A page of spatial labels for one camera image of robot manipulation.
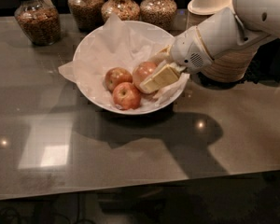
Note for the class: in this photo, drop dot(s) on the far left cereal jar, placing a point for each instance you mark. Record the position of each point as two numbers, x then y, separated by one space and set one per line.
39 20

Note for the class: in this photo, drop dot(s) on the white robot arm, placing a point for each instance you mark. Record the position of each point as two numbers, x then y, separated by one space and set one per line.
245 24

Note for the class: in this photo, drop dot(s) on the back stack paper bowls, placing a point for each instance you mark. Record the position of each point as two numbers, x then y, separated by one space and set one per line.
200 10

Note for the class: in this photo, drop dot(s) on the cereal jar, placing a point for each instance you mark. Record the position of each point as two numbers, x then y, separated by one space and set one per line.
39 20
126 10
86 13
159 12

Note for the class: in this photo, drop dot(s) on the white paper liner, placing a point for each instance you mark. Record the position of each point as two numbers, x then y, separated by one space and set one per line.
117 43

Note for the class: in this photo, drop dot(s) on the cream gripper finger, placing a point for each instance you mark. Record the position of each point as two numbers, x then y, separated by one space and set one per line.
162 55
164 75

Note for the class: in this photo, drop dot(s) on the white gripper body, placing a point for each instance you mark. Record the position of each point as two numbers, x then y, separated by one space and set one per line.
187 51

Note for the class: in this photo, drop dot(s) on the red apple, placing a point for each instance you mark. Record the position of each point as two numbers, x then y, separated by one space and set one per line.
141 72
126 96
115 76

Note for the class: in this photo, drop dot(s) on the white bowl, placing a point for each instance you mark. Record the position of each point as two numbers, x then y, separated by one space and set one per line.
160 100

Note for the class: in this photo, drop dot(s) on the front stack paper bowls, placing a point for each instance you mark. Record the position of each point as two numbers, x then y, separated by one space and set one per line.
231 66

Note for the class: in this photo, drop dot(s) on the stack paper bowls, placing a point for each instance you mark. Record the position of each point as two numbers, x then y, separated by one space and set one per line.
200 10
231 66

